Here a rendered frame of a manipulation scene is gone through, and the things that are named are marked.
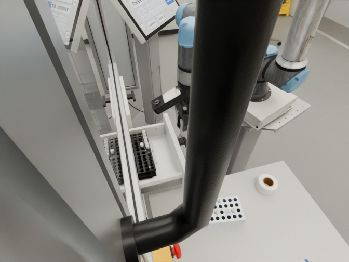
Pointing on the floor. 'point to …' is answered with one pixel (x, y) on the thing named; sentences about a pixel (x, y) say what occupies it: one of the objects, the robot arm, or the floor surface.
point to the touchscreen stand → (150, 83)
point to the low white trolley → (262, 223)
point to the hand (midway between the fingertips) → (179, 130)
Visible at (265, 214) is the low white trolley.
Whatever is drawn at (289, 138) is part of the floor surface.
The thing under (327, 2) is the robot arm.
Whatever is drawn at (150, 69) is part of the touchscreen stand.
